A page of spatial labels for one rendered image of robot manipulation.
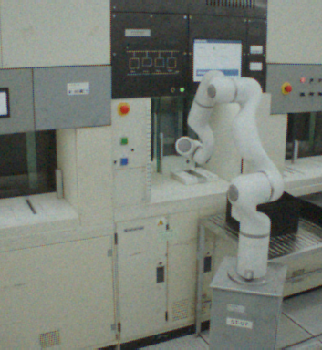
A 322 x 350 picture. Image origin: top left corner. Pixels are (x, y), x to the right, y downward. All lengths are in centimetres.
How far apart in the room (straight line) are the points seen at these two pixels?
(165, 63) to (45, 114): 62
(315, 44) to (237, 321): 167
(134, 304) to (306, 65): 165
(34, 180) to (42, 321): 76
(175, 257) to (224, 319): 75
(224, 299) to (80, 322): 93
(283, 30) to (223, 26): 40
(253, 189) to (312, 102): 123
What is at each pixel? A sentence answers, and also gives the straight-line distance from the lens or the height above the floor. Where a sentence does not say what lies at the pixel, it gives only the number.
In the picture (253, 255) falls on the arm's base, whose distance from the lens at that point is 185.
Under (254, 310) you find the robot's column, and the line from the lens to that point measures 188.
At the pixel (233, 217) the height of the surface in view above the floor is 81.
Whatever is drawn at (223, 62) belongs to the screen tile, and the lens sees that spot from 246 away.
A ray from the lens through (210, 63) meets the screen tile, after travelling 242.
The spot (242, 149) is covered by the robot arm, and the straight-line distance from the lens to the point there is 179.
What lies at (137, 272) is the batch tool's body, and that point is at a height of 49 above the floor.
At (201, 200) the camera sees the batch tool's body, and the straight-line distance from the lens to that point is 254.
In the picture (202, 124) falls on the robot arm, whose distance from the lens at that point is 207.
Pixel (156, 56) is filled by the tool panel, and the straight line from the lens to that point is 228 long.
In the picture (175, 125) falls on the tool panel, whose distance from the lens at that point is 336.
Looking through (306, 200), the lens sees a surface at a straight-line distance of 259.
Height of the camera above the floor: 166
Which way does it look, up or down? 15 degrees down
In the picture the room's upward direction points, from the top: straight up
